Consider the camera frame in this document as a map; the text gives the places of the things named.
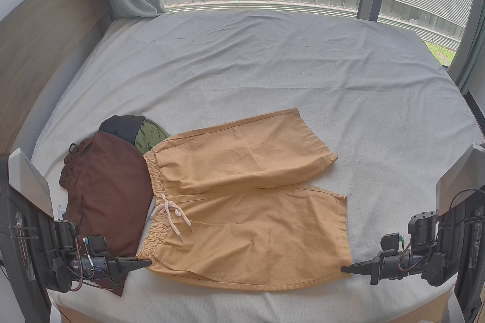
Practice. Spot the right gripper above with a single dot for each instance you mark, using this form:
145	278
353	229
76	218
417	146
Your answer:
388	266

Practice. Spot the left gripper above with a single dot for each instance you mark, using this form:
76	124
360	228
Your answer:
96	267

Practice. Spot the tan shorts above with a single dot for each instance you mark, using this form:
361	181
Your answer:
246	208

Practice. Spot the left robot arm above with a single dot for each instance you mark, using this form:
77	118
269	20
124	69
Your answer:
26	238

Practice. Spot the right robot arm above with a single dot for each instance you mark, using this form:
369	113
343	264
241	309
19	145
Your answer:
462	238

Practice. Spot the bed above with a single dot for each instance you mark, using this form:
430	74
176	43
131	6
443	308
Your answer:
265	64

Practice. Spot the brown shorts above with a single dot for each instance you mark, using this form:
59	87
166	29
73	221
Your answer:
110	192

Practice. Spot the black garment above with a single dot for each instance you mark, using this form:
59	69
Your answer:
119	128

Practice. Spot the green garment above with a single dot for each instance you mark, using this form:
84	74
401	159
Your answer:
151	136

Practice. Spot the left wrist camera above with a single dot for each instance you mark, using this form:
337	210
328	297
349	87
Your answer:
96	245

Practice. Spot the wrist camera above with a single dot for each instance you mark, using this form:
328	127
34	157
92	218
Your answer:
390	242
96	245

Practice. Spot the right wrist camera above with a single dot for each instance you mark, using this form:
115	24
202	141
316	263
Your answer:
390	242

